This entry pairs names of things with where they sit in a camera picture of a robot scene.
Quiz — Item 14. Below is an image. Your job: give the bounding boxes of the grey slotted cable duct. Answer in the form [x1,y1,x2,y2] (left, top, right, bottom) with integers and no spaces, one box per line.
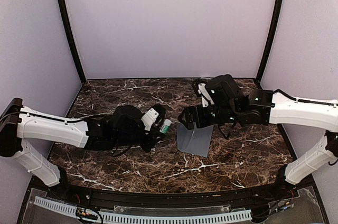
[34,196,252,223]

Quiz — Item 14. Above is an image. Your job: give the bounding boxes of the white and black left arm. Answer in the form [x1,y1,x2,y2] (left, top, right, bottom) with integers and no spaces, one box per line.
[1,98,171,201]

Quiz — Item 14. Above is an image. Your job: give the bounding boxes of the black right frame post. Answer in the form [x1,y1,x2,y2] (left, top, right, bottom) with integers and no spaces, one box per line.
[255,0,283,86]

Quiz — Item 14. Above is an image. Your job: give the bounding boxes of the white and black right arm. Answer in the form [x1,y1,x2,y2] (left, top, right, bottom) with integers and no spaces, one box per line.
[179,74,337,200]

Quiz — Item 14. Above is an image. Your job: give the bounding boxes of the black left frame post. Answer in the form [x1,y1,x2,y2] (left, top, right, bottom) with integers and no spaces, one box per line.
[58,0,87,85]

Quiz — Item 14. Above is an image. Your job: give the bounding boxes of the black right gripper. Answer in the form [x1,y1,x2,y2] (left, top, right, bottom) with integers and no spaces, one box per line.
[178,103,240,129]

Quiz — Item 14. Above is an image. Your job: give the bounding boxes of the black frame post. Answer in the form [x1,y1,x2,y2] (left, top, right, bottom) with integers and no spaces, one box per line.
[58,0,87,85]
[255,0,283,86]

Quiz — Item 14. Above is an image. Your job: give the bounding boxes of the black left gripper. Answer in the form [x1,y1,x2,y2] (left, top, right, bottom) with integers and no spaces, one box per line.
[114,126,165,153]

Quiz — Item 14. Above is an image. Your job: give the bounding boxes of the black table edge rail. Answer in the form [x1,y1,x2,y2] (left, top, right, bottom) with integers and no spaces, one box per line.
[25,176,321,209]

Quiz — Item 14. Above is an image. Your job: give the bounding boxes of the grey envelope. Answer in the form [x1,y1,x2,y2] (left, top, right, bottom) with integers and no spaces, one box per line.
[177,123,213,157]

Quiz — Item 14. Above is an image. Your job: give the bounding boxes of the white green glue stick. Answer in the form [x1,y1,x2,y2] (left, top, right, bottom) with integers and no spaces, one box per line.
[159,119,172,134]

